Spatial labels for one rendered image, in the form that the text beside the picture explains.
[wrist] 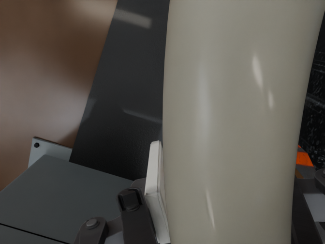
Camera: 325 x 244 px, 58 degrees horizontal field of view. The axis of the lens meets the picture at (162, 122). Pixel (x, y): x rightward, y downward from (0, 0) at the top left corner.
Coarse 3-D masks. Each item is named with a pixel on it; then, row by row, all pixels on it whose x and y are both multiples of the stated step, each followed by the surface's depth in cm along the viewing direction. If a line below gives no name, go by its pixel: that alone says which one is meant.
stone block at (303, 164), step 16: (320, 32) 60; (320, 48) 57; (320, 64) 54; (320, 80) 52; (320, 96) 49; (304, 112) 52; (320, 112) 47; (304, 128) 50; (320, 128) 46; (304, 144) 48; (320, 144) 44; (304, 160) 51; (320, 160) 44; (304, 176) 58
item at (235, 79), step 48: (192, 0) 5; (240, 0) 5; (288, 0) 5; (192, 48) 5; (240, 48) 5; (288, 48) 5; (192, 96) 5; (240, 96) 5; (288, 96) 5; (192, 144) 6; (240, 144) 5; (288, 144) 6; (192, 192) 6; (240, 192) 6; (288, 192) 6; (192, 240) 6; (240, 240) 6; (288, 240) 6
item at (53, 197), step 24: (48, 144) 108; (48, 168) 101; (72, 168) 105; (0, 192) 83; (24, 192) 86; (48, 192) 89; (72, 192) 92; (96, 192) 96; (0, 216) 75; (24, 216) 77; (48, 216) 79; (72, 216) 82; (0, 240) 68; (24, 240) 70; (48, 240) 72; (72, 240) 74
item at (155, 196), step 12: (156, 144) 20; (156, 156) 18; (156, 168) 16; (156, 180) 15; (156, 192) 14; (156, 204) 14; (156, 216) 14; (156, 228) 14; (168, 228) 14; (168, 240) 15
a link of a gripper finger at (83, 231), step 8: (96, 216) 14; (88, 224) 13; (96, 224) 13; (104, 224) 13; (80, 232) 13; (88, 232) 13; (96, 232) 12; (104, 232) 13; (80, 240) 12; (88, 240) 12; (96, 240) 12; (104, 240) 12
